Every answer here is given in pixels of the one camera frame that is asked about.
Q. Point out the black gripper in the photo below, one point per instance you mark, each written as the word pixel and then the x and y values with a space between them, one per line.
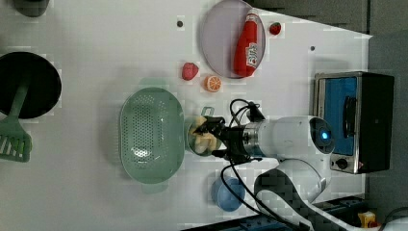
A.
pixel 231 137

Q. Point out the peeled yellow banana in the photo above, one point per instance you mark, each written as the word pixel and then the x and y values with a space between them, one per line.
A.
pixel 202 145

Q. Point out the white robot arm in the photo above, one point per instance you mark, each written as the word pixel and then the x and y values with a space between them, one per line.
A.
pixel 302 145

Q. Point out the green mug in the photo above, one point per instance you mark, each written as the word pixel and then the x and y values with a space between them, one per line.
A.
pixel 206 111

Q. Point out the orange slice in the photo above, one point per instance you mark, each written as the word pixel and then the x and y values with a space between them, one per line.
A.
pixel 212 83

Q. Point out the red strawberry near plate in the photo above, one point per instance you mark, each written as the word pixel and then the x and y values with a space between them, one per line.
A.
pixel 189 71

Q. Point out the green perforated colander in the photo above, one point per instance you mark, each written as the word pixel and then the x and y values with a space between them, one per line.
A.
pixel 151 134

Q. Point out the red ketchup bottle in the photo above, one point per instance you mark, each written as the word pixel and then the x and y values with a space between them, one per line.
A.
pixel 246 54

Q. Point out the grey round plate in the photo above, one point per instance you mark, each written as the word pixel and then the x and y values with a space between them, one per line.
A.
pixel 220 33

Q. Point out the red strawberry far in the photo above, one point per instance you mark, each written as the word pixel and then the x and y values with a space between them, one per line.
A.
pixel 275 28

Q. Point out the black toaster oven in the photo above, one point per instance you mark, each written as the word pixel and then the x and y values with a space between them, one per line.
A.
pixel 359 107

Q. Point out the black round container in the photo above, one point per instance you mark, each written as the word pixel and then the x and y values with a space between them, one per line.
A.
pixel 44 83

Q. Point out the green spatula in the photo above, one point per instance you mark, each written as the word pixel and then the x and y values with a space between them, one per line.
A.
pixel 16 143

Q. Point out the black cylinder holder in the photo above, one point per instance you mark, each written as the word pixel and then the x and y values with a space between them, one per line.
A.
pixel 31 8

